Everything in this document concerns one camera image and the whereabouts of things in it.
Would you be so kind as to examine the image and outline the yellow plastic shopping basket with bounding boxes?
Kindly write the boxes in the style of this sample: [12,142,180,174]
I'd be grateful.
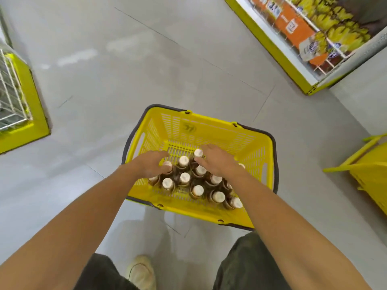
[122,104,279,232]

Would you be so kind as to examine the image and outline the person's left trouser leg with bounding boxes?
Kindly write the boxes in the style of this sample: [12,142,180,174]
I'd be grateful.
[73,253,140,290]

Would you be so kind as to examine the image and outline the pile of yellow bananas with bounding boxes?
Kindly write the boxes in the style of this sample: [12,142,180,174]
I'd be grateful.
[287,0,373,52]

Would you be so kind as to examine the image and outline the orange shelf sign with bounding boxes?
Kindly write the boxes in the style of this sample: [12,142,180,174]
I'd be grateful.
[250,0,329,66]

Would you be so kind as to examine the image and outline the person's right forearm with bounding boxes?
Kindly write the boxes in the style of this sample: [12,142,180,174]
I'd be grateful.
[227,172,364,290]

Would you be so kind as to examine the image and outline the person's right hand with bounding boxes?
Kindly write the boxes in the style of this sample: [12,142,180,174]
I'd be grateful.
[193,144,243,179]

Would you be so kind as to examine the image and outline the empty yellow shopping basket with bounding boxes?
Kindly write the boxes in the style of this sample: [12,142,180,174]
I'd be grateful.
[322,134,387,215]

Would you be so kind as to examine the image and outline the white wire shelf guard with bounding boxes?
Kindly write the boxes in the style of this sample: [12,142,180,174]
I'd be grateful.
[248,0,354,76]

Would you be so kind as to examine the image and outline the beige shoe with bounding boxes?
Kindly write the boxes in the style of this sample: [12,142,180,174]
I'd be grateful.
[125,255,157,290]

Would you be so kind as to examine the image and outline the person's trouser leg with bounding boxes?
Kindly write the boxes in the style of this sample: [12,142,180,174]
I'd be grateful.
[212,232,291,290]
[73,253,140,290]

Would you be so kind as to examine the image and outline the person's left hand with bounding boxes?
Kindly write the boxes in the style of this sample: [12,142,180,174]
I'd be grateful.
[132,150,173,180]

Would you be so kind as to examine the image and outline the white wire rack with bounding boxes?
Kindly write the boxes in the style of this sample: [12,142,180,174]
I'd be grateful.
[0,48,34,132]

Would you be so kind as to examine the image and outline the dark grey basket handle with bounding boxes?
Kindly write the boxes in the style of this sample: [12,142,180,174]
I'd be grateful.
[122,104,187,209]
[218,122,279,232]

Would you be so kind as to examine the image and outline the yellow display stand base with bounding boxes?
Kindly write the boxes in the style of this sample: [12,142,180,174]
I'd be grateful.
[0,53,51,155]

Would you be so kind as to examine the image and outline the person's left forearm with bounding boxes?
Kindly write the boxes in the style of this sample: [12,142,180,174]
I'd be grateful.
[0,164,145,290]

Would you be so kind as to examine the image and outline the person's right trouser leg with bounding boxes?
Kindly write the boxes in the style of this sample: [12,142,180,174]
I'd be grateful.
[212,232,291,290]

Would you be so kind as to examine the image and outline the group of brown white-capped bottles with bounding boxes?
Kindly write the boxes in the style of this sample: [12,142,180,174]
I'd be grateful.
[148,155,246,210]

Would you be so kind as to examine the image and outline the yellow produce display shelf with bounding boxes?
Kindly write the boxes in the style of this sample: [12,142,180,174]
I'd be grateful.
[222,0,387,96]

